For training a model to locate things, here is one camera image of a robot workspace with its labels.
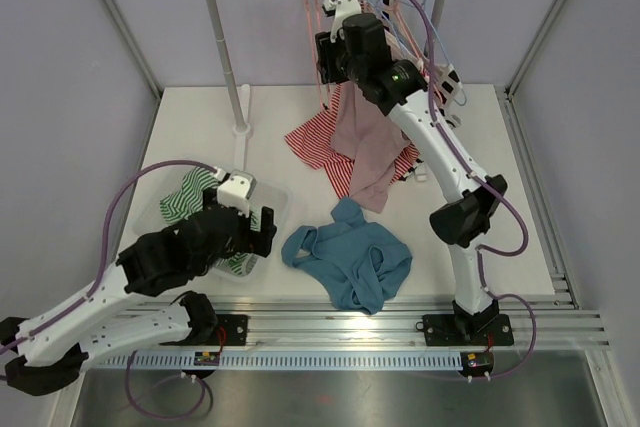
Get green striped tank top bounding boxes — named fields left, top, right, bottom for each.
left=159, top=167, right=258, bottom=279

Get mauve pink tank top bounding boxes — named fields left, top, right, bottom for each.
left=330, top=82, right=417, bottom=213

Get teal blue tank top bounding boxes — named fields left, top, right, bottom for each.
left=281, top=198, right=413, bottom=315

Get pink wire hanger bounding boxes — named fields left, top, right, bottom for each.
left=303, top=0, right=327, bottom=110
left=375, top=0, right=455, bottom=109
left=315, top=0, right=331, bottom=111

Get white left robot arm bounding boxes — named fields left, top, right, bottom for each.
left=1, top=202, right=277, bottom=396

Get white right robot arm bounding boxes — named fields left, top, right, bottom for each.
left=316, top=13, right=507, bottom=345

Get red striped tank top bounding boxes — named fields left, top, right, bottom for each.
left=285, top=87, right=420, bottom=198

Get black white striped tank top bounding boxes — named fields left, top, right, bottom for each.
left=375, top=0, right=466, bottom=128

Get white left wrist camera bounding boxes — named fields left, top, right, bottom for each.
left=214, top=167, right=256, bottom=217

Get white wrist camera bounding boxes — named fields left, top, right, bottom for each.
left=214, top=167, right=256, bottom=217
left=322, top=0, right=362, bottom=31

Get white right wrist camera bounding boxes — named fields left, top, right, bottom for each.
left=322, top=0, right=362, bottom=31

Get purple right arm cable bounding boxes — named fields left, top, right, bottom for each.
left=329, top=0, right=539, bottom=383

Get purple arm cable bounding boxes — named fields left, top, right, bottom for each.
left=0, top=159, right=221, bottom=421
left=329, top=0, right=539, bottom=383

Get white slotted cable duct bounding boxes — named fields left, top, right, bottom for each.
left=94, top=350, right=464, bottom=371

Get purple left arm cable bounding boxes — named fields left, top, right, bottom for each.
left=0, top=159, right=221, bottom=421

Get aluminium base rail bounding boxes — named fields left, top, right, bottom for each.
left=210, top=288, right=610, bottom=351

